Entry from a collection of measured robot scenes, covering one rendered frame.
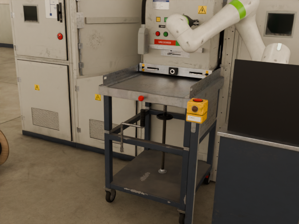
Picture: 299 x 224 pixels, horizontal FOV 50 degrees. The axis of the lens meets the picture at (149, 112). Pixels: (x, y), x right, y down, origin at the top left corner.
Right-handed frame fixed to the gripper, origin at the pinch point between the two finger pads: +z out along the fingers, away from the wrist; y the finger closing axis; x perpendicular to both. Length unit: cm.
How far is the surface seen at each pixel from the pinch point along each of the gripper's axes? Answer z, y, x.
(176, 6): 3.8, -14.9, 9.0
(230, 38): 23.7, 18.6, -10.4
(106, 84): -41, -41, -38
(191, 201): -65, 25, -87
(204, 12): 3.8, 4.1, 6.2
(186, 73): 2.6, -4.9, -34.0
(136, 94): -44, -18, -40
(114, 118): 22, -75, -84
